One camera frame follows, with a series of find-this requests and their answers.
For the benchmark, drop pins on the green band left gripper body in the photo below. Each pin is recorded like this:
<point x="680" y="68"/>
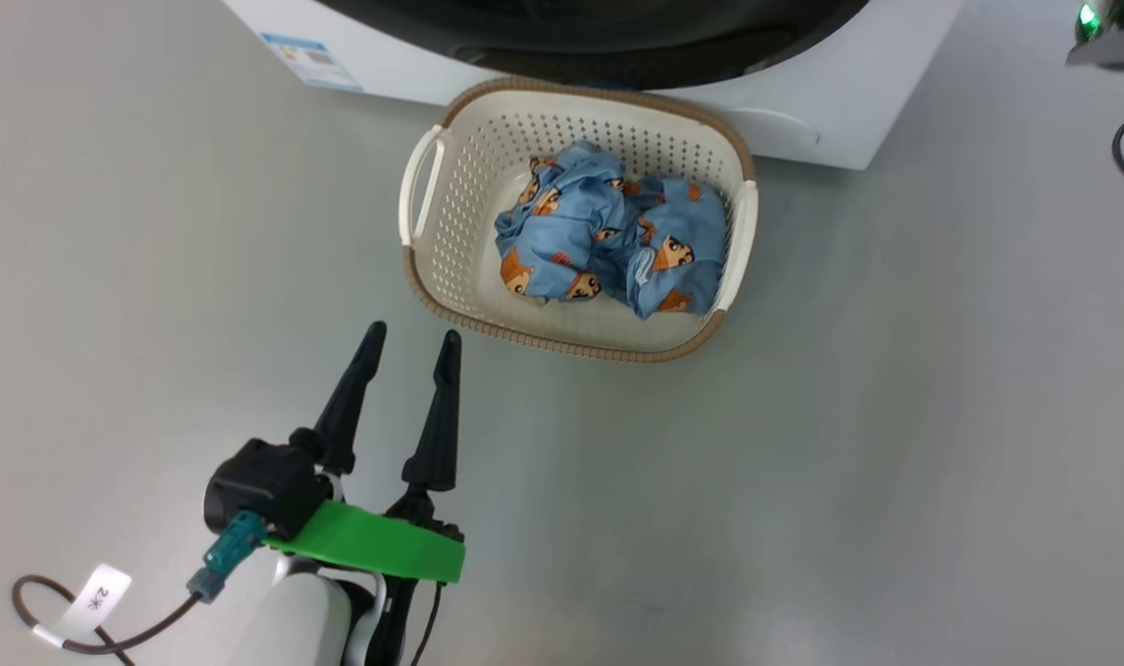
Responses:
<point x="376" y="546"/>

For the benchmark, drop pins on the cream perforated laundry basket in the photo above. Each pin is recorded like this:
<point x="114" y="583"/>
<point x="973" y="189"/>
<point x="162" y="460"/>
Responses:
<point x="487" y="268"/>

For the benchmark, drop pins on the blue cartoon print garment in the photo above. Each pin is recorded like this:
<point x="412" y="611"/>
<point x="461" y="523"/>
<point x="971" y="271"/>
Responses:
<point x="562" y="222"/>
<point x="682" y="268"/>

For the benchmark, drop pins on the round drain filter cover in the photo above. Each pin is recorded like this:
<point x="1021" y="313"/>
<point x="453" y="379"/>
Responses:
<point x="784" y="129"/>

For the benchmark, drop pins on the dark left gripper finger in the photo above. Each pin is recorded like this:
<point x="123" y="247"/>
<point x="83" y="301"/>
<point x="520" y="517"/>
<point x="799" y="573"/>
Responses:
<point x="351" y="407"/>
<point x="439" y="435"/>

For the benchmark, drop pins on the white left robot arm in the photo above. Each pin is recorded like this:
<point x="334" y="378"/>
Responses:
<point x="302" y="620"/>

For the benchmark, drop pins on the white front-load washing machine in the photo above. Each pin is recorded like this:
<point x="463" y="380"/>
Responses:
<point x="848" y="92"/>

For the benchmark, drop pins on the green band right gripper body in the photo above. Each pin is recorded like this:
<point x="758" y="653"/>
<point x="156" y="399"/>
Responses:
<point x="1117" y="51"/>

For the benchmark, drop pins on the blue energy label sticker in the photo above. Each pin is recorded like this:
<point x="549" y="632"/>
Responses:
<point x="312" y="60"/>

